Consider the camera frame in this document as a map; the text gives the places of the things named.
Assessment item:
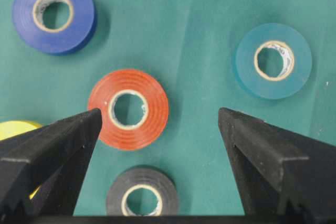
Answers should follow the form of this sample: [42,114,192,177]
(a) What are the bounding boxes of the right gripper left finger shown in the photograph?
[1,108,102,219]

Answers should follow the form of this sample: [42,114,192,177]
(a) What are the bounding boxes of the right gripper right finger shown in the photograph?
[218,108,335,220]

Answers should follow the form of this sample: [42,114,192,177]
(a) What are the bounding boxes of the red tape roll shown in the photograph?
[88,69,170,151]

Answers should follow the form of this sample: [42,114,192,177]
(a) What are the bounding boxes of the yellow tape roll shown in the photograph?
[0,120,44,200]

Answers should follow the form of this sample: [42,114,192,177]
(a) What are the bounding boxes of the black tape roll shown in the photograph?
[106,166,179,216]

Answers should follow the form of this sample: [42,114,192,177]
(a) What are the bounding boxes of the teal green tape roll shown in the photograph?
[234,23,312,99]

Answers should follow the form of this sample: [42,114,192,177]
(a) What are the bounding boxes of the blue tape roll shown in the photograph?
[12,0,97,55]

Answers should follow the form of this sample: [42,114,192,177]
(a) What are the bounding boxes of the green table cloth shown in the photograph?
[1,0,335,216]

